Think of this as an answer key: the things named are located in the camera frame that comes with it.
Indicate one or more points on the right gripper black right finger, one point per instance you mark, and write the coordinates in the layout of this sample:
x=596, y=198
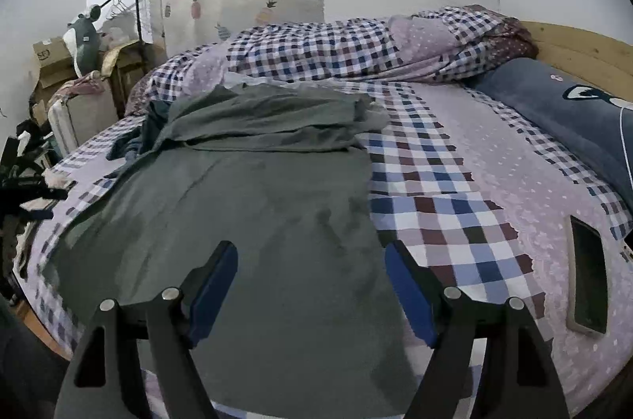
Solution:
x=518, y=378

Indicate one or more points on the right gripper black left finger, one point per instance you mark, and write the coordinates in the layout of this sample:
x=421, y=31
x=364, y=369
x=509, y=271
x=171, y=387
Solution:
x=104, y=378

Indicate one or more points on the grey green garment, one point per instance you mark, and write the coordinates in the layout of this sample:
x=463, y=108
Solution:
x=311, y=326

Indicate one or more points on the black smartphone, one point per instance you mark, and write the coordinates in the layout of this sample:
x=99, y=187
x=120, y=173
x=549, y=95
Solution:
x=588, y=282

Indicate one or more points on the plaid patchwork bed sheet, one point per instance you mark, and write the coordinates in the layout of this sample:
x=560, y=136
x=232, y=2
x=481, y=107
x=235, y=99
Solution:
x=473, y=193

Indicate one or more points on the dark teal garment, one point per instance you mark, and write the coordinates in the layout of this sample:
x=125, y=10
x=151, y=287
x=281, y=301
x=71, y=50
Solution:
x=131, y=145

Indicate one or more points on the white storage box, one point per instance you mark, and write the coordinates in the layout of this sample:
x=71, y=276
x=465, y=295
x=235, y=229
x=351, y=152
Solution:
x=75, y=120

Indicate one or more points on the blue cartoon pillow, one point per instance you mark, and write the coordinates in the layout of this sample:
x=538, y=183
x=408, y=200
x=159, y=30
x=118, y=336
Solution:
x=593, y=124

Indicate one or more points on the pink folded cloth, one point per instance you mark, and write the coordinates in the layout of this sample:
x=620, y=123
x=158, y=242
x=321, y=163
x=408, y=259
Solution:
x=90, y=84

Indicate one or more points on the cardboard box stack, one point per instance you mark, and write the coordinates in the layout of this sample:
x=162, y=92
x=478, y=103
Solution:
x=54, y=67

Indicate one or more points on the wooden headboard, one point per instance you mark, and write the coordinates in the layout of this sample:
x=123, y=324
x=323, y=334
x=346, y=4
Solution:
x=589, y=57

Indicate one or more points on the grey plush toy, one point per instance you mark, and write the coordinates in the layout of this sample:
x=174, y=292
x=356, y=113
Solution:
x=83, y=41

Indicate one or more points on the plaid patchwork quilt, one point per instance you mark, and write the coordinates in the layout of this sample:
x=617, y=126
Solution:
x=434, y=46

